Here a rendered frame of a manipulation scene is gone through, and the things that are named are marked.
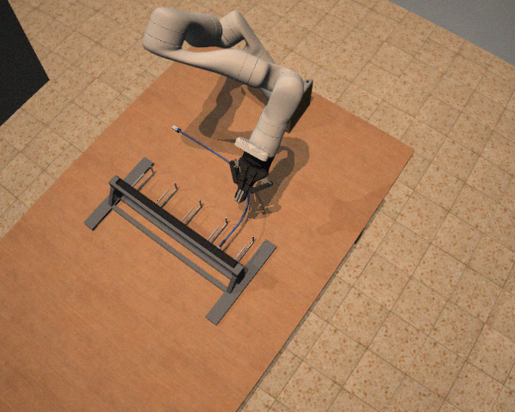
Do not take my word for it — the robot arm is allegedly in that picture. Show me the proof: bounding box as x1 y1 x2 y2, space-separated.
142 7 304 161

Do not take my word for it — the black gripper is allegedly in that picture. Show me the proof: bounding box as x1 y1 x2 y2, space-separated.
229 151 275 203

